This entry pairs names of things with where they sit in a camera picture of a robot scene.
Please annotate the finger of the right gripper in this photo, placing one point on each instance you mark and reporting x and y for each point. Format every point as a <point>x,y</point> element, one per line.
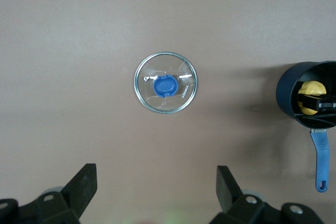
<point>315,103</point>

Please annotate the brown table mat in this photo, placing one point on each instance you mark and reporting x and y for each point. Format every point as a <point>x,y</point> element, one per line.
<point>78,51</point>

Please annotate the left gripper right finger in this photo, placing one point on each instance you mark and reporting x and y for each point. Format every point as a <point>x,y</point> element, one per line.
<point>228,195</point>

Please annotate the yellow potato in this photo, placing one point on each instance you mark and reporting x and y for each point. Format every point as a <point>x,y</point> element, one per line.
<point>312,87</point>

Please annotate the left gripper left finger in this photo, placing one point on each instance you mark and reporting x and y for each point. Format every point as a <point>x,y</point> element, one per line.
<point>78,195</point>

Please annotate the glass lid with blue knob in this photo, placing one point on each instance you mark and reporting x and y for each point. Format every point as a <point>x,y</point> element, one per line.
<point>165,86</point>

